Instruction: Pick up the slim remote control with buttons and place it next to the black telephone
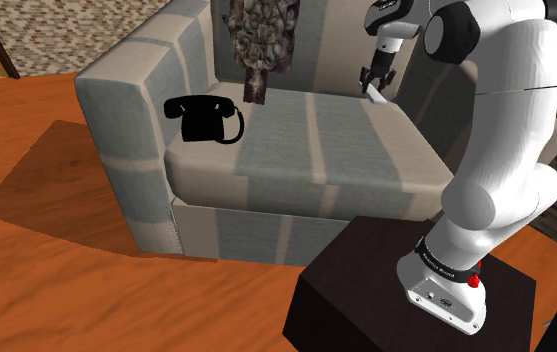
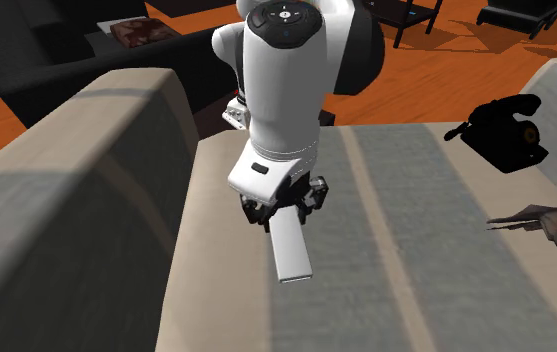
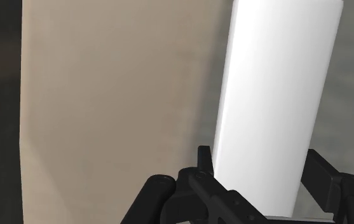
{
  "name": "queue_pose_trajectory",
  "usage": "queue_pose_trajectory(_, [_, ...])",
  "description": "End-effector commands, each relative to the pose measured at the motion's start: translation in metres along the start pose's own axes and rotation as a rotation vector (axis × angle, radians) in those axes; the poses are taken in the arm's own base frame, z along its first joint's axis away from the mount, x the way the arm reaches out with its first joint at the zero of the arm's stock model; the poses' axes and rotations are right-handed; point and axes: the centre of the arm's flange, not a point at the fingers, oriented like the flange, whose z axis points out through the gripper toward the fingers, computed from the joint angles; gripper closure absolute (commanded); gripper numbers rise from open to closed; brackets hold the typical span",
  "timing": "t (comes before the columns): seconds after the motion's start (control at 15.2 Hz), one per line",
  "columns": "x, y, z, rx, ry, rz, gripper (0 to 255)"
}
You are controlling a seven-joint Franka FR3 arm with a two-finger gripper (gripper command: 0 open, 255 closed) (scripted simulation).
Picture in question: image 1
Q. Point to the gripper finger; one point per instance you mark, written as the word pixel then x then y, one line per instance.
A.
pixel 364 79
pixel 387 82

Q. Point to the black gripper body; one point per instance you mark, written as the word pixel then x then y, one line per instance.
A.
pixel 382 61

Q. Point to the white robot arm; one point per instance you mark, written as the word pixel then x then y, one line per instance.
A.
pixel 512 126

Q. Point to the small white flat bar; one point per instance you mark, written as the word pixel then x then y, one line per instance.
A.
pixel 378 96

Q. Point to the beige grey striped armchair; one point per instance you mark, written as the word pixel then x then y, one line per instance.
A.
pixel 307 146

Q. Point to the brown patterned throw cloth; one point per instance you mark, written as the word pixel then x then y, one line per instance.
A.
pixel 258 39

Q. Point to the black rotary telephone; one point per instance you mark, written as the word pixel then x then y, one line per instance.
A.
pixel 205 124

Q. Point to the dark robot stand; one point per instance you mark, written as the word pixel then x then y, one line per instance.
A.
pixel 356 287

